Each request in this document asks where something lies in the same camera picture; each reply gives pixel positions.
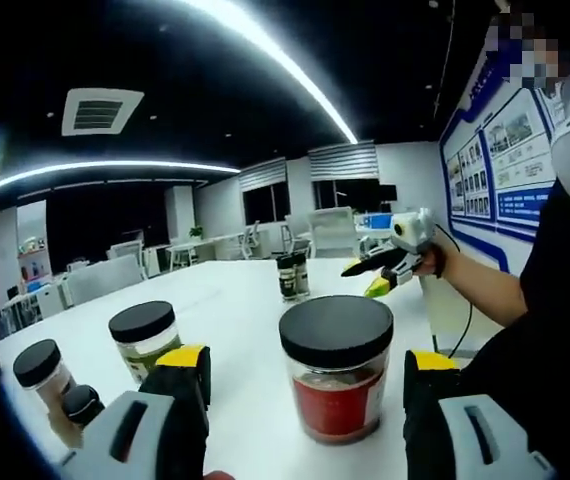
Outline curved ceiling light strip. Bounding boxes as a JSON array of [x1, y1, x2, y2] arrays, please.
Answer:
[[0, 160, 241, 193]]

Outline blue framed wall poster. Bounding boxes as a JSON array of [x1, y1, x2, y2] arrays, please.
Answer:
[[437, 49, 561, 274]]

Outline brown grain ingredient jar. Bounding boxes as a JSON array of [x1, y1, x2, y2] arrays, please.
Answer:
[[13, 339, 80, 447]]

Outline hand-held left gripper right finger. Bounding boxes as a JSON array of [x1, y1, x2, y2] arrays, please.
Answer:
[[403, 349, 556, 480]]

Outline white desk partition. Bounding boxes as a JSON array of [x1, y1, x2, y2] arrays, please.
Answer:
[[64, 254, 142, 307]]

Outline white table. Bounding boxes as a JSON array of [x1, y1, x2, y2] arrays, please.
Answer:
[[0, 257, 501, 480]]

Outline narrow window blind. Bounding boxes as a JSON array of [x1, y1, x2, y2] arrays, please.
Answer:
[[238, 157, 287, 192]]

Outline long ceiling light strip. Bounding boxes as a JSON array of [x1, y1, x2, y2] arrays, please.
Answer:
[[179, 0, 359, 144]]

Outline white office chair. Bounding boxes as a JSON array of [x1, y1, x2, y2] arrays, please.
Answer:
[[307, 207, 359, 259]]

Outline green bean ingredient jar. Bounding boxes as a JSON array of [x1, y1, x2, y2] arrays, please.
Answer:
[[108, 301, 184, 387]]

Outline red bean ingredient jar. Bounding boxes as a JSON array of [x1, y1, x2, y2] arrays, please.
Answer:
[[278, 294, 395, 445]]

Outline wide window blind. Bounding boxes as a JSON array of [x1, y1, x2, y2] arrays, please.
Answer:
[[308, 141, 379, 181]]

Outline small condiment bottle white label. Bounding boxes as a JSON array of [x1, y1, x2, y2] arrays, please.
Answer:
[[276, 254, 300, 304]]

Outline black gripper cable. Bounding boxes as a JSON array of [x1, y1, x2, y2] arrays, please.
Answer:
[[433, 224, 474, 359]]

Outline person in black shirt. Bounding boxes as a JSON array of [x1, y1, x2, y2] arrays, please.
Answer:
[[457, 179, 570, 480]]

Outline small black-capped condiment bottle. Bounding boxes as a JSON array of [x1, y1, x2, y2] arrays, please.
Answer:
[[62, 384, 106, 429]]

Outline ceiling air vent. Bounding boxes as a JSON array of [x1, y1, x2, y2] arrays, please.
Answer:
[[61, 88, 145, 136]]

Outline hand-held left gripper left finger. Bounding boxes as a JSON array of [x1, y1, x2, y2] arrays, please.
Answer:
[[59, 343, 212, 480]]

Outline display shelf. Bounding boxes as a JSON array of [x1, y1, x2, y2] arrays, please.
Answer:
[[17, 239, 51, 287]]

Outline person's right hand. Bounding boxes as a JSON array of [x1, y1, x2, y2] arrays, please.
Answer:
[[412, 234, 459, 279]]

